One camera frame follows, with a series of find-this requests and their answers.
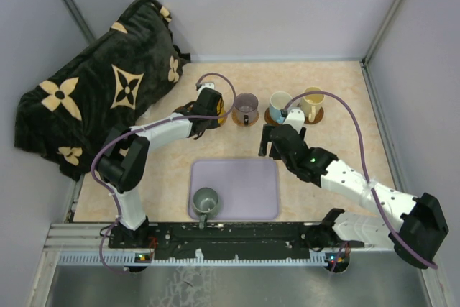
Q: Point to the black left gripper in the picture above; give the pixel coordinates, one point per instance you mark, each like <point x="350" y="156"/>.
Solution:
<point x="213" y="124"/>

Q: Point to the grey green mug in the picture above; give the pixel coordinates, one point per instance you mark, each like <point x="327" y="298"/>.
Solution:
<point x="206" y="204"/>

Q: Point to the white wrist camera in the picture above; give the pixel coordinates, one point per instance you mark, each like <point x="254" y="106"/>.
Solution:
<point x="295" y="118"/>
<point x="202" y="86"/>

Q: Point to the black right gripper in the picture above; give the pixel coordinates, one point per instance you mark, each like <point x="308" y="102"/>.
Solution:
<point x="264" y="139"/>

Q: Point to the light blue mug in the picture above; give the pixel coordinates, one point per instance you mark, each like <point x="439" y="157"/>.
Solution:
<point x="278" y="101"/>

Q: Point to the purple mug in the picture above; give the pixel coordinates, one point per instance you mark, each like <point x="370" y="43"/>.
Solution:
<point x="246" y="105"/>

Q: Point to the woven rattan coaster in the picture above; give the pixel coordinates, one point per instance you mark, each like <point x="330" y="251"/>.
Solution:
<point x="242" y="123"/>

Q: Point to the black floral plush blanket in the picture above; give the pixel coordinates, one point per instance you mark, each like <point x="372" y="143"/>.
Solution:
<point x="67" y="117"/>

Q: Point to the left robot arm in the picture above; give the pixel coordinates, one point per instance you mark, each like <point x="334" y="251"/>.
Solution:
<point x="119" y="166"/>

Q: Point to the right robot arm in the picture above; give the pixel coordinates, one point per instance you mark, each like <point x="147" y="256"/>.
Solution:
<point x="414" y="227"/>

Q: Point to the brown wooden coaster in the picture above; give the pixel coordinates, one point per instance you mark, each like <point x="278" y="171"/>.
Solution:
<point x="313" y="115"/>
<point x="269" y="118"/>

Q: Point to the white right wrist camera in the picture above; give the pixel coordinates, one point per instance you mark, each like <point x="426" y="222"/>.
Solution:
<point x="295" y="118"/>

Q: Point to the cream yellow mug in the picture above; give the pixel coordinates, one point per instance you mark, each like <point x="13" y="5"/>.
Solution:
<point x="315" y="99"/>

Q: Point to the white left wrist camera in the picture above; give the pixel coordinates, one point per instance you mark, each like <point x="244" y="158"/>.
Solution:
<point x="202" y="86"/>

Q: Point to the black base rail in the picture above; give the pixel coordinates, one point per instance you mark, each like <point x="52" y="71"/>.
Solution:
<point x="231" y="242"/>

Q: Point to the lavender plastic tray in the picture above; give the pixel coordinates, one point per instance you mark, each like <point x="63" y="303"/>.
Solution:
<point x="249" y="188"/>

